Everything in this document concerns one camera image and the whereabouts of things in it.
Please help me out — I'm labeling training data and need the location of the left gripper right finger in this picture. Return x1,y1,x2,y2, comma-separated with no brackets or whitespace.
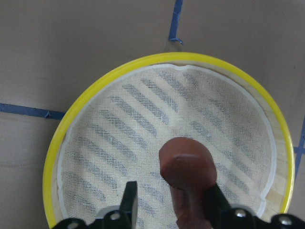
204,185,305,229

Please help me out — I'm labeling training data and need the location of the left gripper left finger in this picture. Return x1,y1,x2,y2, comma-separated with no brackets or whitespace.
54,181,138,229

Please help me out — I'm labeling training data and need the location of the dark red bun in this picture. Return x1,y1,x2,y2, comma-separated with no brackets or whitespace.
159,137,217,229

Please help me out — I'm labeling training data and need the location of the yellow steamer basket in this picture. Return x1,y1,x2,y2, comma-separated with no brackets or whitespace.
43,52,295,229

